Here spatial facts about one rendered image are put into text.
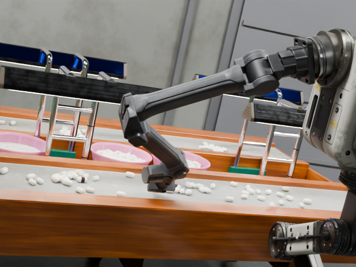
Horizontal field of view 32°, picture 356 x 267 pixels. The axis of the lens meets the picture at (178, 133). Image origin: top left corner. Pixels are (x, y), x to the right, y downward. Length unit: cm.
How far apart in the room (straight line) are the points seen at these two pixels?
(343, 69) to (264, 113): 85
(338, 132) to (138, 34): 268
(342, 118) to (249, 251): 80
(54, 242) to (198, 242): 51
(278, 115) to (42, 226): 107
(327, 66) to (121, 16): 264
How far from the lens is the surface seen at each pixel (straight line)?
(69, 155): 268
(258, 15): 434
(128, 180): 236
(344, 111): 167
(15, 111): 302
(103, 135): 295
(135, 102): 164
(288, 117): 254
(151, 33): 420
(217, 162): 296
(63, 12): 412
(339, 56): 168
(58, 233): 200
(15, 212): 195
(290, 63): 166
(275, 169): 313
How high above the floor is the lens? 147
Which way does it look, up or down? 13 degrees down
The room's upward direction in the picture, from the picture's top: 12 degrees clockwise
